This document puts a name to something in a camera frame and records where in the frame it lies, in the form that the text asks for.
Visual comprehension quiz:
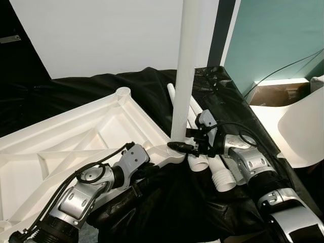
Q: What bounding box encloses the black wall cable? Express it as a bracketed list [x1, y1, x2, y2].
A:
[243, 48, 324, 99]

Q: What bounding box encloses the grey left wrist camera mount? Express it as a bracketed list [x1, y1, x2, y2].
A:
[118, 143, 151, 176]

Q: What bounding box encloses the black vertical wall post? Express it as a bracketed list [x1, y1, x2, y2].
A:
[208, 0, 236, 69]

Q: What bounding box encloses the white plastic chair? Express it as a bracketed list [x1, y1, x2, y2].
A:
[248, 86, 324, 170]

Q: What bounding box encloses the white plastic table top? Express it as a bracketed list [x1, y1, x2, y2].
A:
[0, 87, 185, 226]

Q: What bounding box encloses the white plastic table leg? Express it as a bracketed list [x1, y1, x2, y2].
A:
[188, 101, 237, 192]
[171, 0, 203, 145]
[167, 84, 210, 173]
[194, 97, 207, 116]

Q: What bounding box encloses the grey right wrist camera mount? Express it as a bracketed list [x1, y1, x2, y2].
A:
[195, 109, 219, 143]

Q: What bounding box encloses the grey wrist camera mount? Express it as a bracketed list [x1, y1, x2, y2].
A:
[118, 143, 151, 176]
[195, 109, 219, 143]

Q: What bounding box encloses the grey cushion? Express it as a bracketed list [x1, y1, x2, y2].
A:
[310, 75, 324, 92]

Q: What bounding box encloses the white wall panel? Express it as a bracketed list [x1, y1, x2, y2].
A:
[9, 0, 221, 80]

